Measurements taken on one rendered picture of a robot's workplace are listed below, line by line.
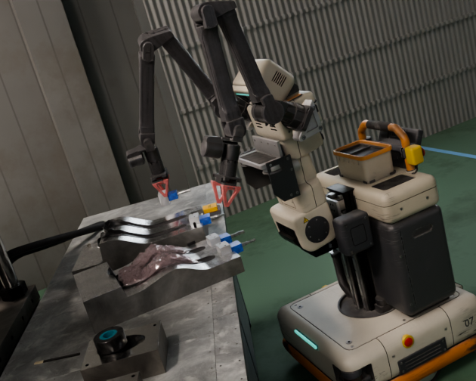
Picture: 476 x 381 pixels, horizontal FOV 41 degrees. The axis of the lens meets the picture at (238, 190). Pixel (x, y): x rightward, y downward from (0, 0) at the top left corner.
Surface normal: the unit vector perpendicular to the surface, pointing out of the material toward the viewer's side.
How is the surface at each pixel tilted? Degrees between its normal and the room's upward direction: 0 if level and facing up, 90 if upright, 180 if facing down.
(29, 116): 90
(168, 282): 90
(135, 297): 90
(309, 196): 90
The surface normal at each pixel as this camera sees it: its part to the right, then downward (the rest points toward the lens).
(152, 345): -0.26, -0.92
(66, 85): 0.38, 0.17
